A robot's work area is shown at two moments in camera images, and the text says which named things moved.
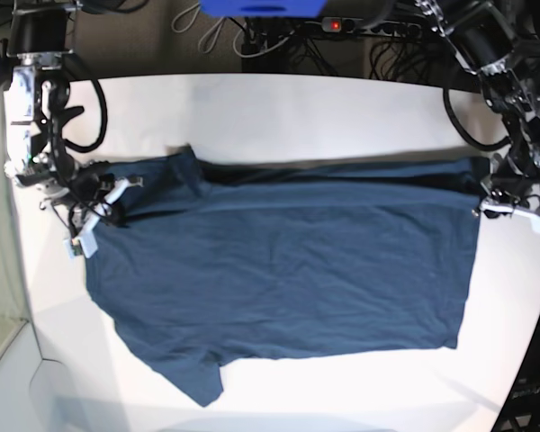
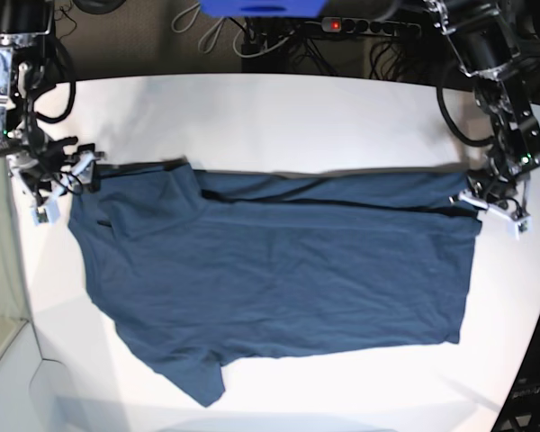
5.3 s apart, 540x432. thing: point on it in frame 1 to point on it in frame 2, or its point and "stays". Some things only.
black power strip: x=371 y=26 stays
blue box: x=262 y=8 stays
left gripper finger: x=119 y=215 to x=91 y=176
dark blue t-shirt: x=208 y=262 stays
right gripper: x=509 y=195 to x=498 y=190
